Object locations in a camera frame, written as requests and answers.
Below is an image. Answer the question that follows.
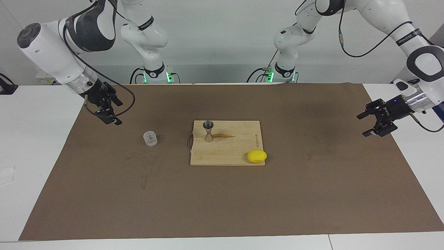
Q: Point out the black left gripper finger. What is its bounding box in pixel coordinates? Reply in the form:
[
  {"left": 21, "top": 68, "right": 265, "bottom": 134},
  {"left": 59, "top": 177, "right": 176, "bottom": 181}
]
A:
[
  {"left": 362, "top": 122, "right": 398, "bottom": 138},
  {"left": 357, "top": 99, "right": 385, "bottom": 120}
]

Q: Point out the metal jigger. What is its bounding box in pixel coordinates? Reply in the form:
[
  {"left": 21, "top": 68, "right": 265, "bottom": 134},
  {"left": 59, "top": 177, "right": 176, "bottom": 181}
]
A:
[{"left": 203, "top": 120, "right": 214, "bottom": 143}]

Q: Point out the wooden cutting board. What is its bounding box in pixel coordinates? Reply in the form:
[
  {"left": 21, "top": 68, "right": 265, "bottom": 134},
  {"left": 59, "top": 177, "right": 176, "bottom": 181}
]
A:
[{"left": 187, "top": 120, "right": 266, "bottom": 166}]

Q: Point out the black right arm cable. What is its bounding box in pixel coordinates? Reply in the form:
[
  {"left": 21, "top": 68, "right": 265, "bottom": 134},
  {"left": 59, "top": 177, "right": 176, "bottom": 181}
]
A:
[{"left": 62, "top": 0, "right": 136, "bottom": 117}]

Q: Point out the white paper scrap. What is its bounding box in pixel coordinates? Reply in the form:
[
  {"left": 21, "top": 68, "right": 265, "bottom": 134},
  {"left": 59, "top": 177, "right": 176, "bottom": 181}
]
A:
[{"left": 0, "top": 167, "right": 16, "bottom": 185}]

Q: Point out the blue box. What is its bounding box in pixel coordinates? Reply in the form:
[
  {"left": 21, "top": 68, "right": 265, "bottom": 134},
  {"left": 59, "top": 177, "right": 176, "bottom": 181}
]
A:
[{"left": 432, "top": 104, "right": 444, "bottom": 123}]

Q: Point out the black left base cable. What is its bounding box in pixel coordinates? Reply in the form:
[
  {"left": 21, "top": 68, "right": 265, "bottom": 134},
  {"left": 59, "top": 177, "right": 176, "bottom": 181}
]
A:
[{"left": 246, "top": 49, "right": 279, "bottom": 83}]

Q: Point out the black base cable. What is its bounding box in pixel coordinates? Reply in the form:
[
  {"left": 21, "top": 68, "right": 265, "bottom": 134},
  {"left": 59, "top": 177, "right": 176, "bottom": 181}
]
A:
[
  {"left": 246, "top": 49, "right": 279, "bottom": 83},
  {"left": 129, "top": 67, "right": 145, "bottom": 84}
]

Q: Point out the black right base cable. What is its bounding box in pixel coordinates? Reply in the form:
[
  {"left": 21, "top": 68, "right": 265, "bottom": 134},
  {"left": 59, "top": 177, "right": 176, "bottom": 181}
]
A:
[{"left": 129, "top": 67, "right": 145, "bottom": 84}]

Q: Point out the brown table mat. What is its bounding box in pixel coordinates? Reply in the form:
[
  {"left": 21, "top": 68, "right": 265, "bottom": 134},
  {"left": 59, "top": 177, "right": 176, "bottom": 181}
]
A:
[{"left": 19, "top": 83, "right": 444, "bottom": 241}]

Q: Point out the white wall socket box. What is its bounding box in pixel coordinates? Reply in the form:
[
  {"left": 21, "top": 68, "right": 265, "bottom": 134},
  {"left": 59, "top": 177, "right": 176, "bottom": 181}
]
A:
[{"left": 36, "top": 74, "right": 59, "bottom": 85}]

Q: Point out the black table clamp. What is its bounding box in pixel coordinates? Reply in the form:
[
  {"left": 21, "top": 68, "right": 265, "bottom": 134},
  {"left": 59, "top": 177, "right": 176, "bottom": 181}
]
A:
[{"left": 0, "top": 73, "right": 18, "bottom": 95}]

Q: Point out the yellow lemon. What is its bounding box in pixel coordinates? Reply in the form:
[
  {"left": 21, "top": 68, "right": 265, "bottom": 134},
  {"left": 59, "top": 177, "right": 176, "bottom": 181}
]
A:
[{"left": 247, "top": 150, "right": 268, "bottom": 164}]

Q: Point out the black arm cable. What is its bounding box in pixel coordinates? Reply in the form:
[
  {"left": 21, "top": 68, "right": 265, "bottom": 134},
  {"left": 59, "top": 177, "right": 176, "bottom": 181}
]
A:
[
  {"left": 295, "top": 0, "right": 444, "bottom": 133},
  {"left": 62, "top": 0, "right": 136, "bottom": 117}
]

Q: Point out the clear glass cup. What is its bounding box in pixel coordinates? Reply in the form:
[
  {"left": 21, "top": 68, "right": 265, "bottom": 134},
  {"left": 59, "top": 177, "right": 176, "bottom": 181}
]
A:
[{"left": 143, "top": 131, "right": 159, "bottom": 147}]

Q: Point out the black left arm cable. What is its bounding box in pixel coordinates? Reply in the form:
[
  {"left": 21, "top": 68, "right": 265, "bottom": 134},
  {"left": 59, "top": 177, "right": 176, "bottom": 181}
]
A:
[{"left": 295, "top": 0, "right": 444, "bottom": 133}]

